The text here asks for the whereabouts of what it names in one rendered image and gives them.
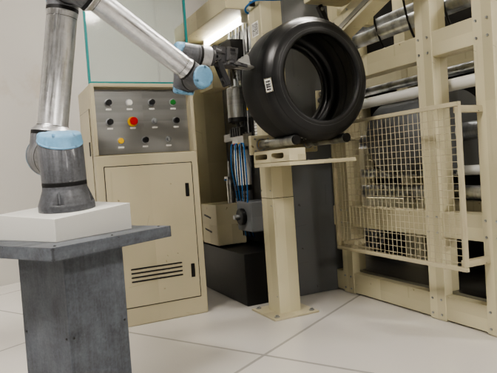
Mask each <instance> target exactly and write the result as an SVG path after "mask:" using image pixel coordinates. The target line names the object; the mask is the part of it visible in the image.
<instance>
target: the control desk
mask: <svg viewBox="0 0 497 373"><path fill-rule="evenodd" d="M172 86H173V84H110V83H89V84H88V86H87V87H86V88H85V89H84V90H83V91H82V92H81V93H80V94H79V95H78V103H79V112H80V123H81V135H82V139H83V141H84V142H83V145H84V158H85V166H86V173H87V186H88V187H89V190H90V192H91V193H92V196H93V198H94V199H95V201H100V202H119V203H130V213H131V223H132V225H138V226H171V234H172V236H171V237H167V238H161V239H157V240H153V241H147V242H143V243H137V244H133V245H130V246H123V247H122V252H123V261H124V280H125V290H126V307H127V317H128V327H131V326H139V325H143V324H147V323H154V322H158V321H162V320H169V319H173V318H177V317H184V316H188V315H196V314H200V313H204V312H208V300H207V289H206V270H205V259H204V248H203V228H202V218H201V208H200V187H199V177H198V167H197V152H196V151H197V145H196V134H195V114H194V104H193V95H181V94H176V93H173V87H172Z"/></svg>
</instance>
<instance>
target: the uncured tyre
mask: <svg viewBox="0 0 497 373"><path fill-rule="evenodd" d="M290 49H292V50H296V51H298V52H300V53H302V54H303V55H304V56H306V57H307V58H308V59H309V60H310V61H311V63H312V64H313V65H314V66H315V68H316V70H317V72H318V75H319V79H320V83H321V99H320V103H319V106H318V108H317V111H316V112H315V114H314V115H313V116H312V118H311V117H309V116H307V115H306V114H304V113H303V112H302V111H301V110H299V109H298V107H297V106H296V105H295V104H294V102H293V101H292V100H291V97H290V95H289V94H288V90H287V87H286V84H285V61H286V58H287V55H288V52H289V50H290ZM248 56H249V60H250V64H251V65H252V66H254V69H252V70H243V74H242V88H243V97H244V100H245V103H246V106H247V108H248V111H249V112H250V114H251V117H252V118H253V119H254V120H255V122H256V123H257V124H258V126H259V127H260V128H261V129H262V130H264V131H265V132H266V133H268V134H269V135H270V136H272V137H274V138H280V137H285V136H290V135H298V136H299V137H303V138H307V140H306V141H304V140H300V144H306V143H311V142H318V141H326V140H328V139H331V138H334V137H336V136H338V135H339V134H340V133H342V132H344V131H345V130H346V129H347V128H349V126H350V125H352V123H353V122H354V121H355V119H356V117H357V116H358V114H359V112H360V110H361V109H362V105H363V102H364V99H365V91H366V77H365V68H364V64H363V61H362V57H361V55H360V54H359V51H358V49H357V47H356V45H355V43H354V42H353V41H352V40H351V38H350V37H349V36H348V34H347V33H346V32H345V31H344V30H342V29H341V28H340V27H338V26H337V25H335V24H334V23H332V22H330V21H328V20H325V19H321V18H317V17H299V18H295V19H292V20H289V21H287V22H285V23H283V24H281V25H280V26H278V27H276V28H274V29H273V30H270V31H269V32H267V33H266V34H264V35H263V36H262V37H260V38H259V39H258V40H257V42H256V43H255V44H254V46H253V47H252V48H251V50H250V52H249V54H248ZM266 78H271V82H272V87H273V91H272V92H269V93H267V92H266V87H265V83H264V79H266Z"/></svg>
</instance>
